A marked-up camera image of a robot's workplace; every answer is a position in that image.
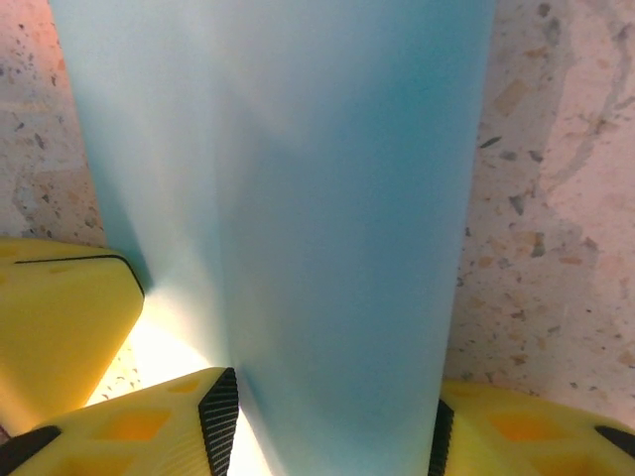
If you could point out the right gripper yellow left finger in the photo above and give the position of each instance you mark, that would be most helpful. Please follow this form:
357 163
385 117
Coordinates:
124 436

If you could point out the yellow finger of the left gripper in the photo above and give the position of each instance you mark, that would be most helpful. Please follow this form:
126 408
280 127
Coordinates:
59 327
39 250

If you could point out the light blue paper sheet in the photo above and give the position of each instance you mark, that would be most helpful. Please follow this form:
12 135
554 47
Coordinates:
297 198

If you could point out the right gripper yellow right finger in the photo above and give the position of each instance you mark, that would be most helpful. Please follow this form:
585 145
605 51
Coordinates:
536 436

